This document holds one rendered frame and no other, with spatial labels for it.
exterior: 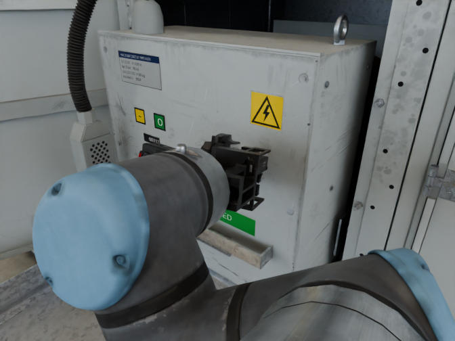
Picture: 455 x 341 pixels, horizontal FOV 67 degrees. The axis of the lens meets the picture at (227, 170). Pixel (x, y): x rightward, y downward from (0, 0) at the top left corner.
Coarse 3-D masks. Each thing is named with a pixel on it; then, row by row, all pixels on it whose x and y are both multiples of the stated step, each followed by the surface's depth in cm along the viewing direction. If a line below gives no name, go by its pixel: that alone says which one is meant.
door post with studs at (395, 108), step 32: (416, 0) 47; (416, 32) 48; (384, 64) 53; (416, 64) 50; (384, 96) 54; (416, 96) 51; (384, 128) 56; (384, 160) 58; (384, 192) 60; (352, 224) 66; (384, 224) 62; (352, 256) 69
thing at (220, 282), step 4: (208, 268) 76; (212, 272) 75; (212, 276) 74; (216, 276) 74; (220, 276) 74; (216, 280) 74; (220, 280) 73; (224, 280) 72; (228, 280) 72; (216, 284) 74; (220, 284) 73; (224, 284) 72; (228, 284) 72; (232, 284) 71; (236, 284) 71; (216, 288) 75; (220, 288) 74
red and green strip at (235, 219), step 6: (228, 210) 65; (222, 216) 66; (228, 216) 65; (234, 216) 64; (240, 216) 63; (228, 222) 66; (234, 222) 65; (240, 222) 64; (246, 222) 63; (252, 222) 62; (240, 228) 64; (246, 228) 63; (252, 228) 62; (252, 234) 63
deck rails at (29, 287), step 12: (24, 276) 77; (36, 276) 79; (0, 288) 73; (12, 288) 75; (24, 288) 77; (36, 288) 80; (48, 288) 80; (0, 300) 74; (12, 300) 76; (24, 300) 77; (36, 300) 77; (0, 312) 74; (12, 312) 74; (0, 324) 72
